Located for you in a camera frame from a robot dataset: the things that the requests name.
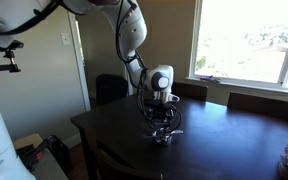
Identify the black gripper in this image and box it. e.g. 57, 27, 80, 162
144, 103, 176, 140

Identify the largest silver measuring cup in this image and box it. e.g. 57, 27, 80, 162
143, 130, 184, 145

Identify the dark wooden chair left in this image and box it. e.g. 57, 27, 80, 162
172, 82, 208, 101

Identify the dark wooden chair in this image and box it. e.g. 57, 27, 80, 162
172, 82, 208, 101
227, 92, 288, 120

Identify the near wooden chair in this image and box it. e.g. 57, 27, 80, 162
85, 132, 163, 180

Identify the black office chair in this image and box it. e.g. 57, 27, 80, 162
96, 74, 128, 106

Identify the purple item on windowsill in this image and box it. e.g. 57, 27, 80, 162
200, 77, 220, 83

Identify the dark wooden chair right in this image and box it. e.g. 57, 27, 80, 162
227, 92, 288, 120

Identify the black tool case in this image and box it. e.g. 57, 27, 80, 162
13, 134, 72, 174

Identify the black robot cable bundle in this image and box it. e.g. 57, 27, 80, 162
114, 0, 183, 133

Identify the white light switch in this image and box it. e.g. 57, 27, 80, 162
61, 33, 71, 46

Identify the black camera on mount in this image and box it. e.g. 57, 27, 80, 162
0, 40, 24, 73

